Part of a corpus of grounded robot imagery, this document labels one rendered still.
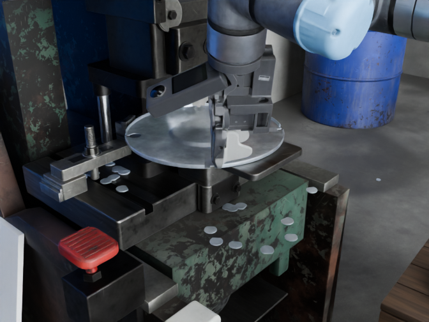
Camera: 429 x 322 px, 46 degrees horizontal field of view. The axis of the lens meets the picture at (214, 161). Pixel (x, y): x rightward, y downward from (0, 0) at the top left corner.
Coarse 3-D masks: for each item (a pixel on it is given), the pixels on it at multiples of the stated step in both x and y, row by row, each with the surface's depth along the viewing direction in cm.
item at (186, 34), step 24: (168, 0) 81; (192, 0) 86; (120, 24) 87; (144, 24) 82; (168, 24) 82; (192, 24) 85; (120, 48) 89; (144, 48) 84; (168, 48) 84; (192, 48) 84; (144, 72) 87; (168, 72) 86
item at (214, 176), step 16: (288, 144) 88; (272, 160) 82; (288, 160) 84; (192, 176) 91; (208, 176) 89; (224, 176) 92; (240, 176) 80; (256, 176) 78; (208, 192) 90; (224, 192) 94; (208, 208) 92
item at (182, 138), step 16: (176, 112) 102; (192, 112) 102; (208, 112) 102; (128, 128) 94; (144, 128) 94; (160, 128) 94; (176, 128) 92; (192, 128) 92; (208, 128) 92; (128, 144) 86; (144, 144) 88; (160, 144) 88; (176, 144) 88; (192, 144) 87; (208, 144) 87; (256, 144) 88; (272, 144) 88; (160, 160) 81; (176, 160) 82; (192, 160) 82; (240, 160) 82; (256, 160) 82
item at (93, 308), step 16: (128, 256) 72; (80, 272) 68; (96, 272) 67; (112, 272) 68; (128, 272) 68; (64, 288) 68; (80, 288) 65; (96, 288) 65; (112, 288) 67; (128, 288) 69; (144, 288) 72; (80, 304) 66; (96, 304) 66; (112, 304) 68; (128, 304) 70; (80, 320) 68; (96, 320) 66; (112, 320) 69; (128, 320) 77
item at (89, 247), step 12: (84, 228) 68; (96, 228) 68; (60, 240) 66; (72, 240) 66; (84, 240) 66; (96, 240) 65; (108, 240) 66; (60, 252) 65; (72, 252) 63; (84, 252) 63; (96, 252) 63; (108, 252) 64; (84, 264) 62; (96, 264) 63
